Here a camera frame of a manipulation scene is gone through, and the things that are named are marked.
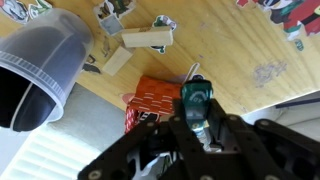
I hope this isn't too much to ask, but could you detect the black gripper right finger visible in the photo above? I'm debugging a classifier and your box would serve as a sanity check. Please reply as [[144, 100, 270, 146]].
[[208, 99, 320, 180]]

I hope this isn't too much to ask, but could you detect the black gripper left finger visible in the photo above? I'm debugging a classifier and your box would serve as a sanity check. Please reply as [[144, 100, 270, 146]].
[[77, 99, 214, 180]]

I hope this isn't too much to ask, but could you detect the small green toy car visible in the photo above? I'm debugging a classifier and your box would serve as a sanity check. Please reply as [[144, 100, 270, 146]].
[[181, 79, 213, 130]]

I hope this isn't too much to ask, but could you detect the silver plastic cup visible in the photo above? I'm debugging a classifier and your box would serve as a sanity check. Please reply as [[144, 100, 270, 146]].
[[0, 8, 94, 132]]

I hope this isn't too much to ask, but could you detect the red patterned box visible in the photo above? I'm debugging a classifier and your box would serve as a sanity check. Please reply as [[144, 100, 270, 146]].
[[125, 76, 181, 133]]

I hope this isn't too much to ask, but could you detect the short wooden block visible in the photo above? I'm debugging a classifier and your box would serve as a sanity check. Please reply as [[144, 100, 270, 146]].
[[102, 46, 135, 76]]

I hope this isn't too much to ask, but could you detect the long wooden block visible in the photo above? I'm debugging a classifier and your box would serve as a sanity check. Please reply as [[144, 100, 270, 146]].
[[121, 26, 173, 47]]

